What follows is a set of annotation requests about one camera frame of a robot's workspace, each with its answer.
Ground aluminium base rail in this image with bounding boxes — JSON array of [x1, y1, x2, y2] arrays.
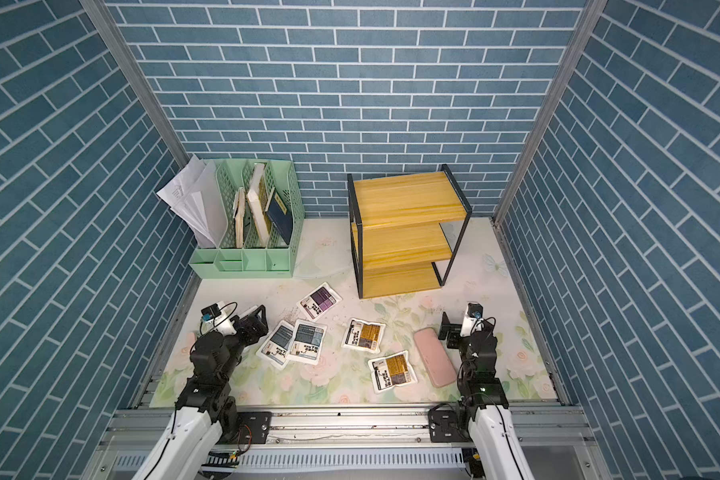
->
[[82, 402, 610, 479]]

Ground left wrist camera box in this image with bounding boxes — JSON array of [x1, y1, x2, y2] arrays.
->
[[201, 303, 223, 322]]

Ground purple coffee bag upper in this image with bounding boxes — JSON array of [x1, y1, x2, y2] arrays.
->
[[297, 282, 342, 321]]

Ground pink eyeglass case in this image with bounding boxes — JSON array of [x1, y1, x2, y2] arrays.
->
[[413, 327, 457, 388]]

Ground wooden black-frame three-tier shelf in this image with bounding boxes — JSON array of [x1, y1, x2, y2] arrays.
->
[[346, 164, 472, 299]]

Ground white paper sheets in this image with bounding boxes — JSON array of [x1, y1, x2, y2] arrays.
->
[[157, 155, 228, 248]]

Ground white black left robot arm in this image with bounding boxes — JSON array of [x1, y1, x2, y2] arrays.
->
[[134, 305, 271, 479]]

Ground green plastic file organizer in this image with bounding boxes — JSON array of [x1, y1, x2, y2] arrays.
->
[[189, 159, 305, 279]]

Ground thin beige book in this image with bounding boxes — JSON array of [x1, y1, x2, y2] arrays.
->
[[233, 187, 246, 249]]

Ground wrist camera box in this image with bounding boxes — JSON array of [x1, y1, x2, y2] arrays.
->
[[460, 302, 483, 337], [201, 303, 223, 322]]

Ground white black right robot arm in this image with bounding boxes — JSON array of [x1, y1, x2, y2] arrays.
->
[[428, 303, 534, 479]]

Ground dark navy notebook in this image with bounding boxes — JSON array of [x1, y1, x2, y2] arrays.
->
[[265, 189, 294, 245]]

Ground teal coffee bag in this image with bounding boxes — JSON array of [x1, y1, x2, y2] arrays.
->
[[256, 321, 295, 370], [286, 320, 328, 365]]

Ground thick cream book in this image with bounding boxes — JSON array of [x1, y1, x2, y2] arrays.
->
[[246, 163, 271, 248]]

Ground yellow coffee bag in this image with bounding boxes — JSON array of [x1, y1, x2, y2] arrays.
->
[[341, 318, 386, 353], [367, 350, 418, 393]]

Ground floral table mat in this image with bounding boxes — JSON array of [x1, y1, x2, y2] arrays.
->
[[149, 217, 559, 409]]

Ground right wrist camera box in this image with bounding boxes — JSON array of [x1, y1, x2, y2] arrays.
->
[[460, 302, 483, 337]]

